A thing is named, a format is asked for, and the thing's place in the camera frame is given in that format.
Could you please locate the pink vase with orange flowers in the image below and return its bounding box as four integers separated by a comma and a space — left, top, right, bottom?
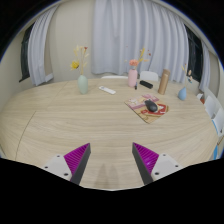
127, 47, 152, 88

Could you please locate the tan drink bottle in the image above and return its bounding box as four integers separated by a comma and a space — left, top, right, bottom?
157, 68, 171, 96

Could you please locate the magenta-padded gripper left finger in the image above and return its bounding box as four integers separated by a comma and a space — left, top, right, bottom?
40, 142, 92, 186

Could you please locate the black rectangular box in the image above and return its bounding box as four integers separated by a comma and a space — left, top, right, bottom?
139, 79, 154, 90

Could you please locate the green vase with yellow flowers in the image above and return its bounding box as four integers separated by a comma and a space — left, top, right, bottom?
69, 45, 90, 95

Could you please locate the narrow white curtain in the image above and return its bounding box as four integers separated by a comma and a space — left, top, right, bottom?
27, 4, 60, 87

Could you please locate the black computer mouse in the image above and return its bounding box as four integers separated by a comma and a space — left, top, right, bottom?
144, 99, 159, 113

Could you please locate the white remote control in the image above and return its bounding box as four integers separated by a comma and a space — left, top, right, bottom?
98, 85, 117, 96

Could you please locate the white curtain strip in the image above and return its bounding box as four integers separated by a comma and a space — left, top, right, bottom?
198, 41, 212, 93

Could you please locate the dark window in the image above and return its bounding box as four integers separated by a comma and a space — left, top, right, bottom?
184, 24, 204, 83
18, 23, 36, 83

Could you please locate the wide white curtain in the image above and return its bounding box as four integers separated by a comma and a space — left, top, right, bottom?
90, 0, 190, 84

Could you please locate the blue vase with dried flowers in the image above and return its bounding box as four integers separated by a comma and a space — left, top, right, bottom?
177, 64, 194, 102

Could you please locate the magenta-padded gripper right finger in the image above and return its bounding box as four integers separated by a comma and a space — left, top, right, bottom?
131, 142, 184, 185

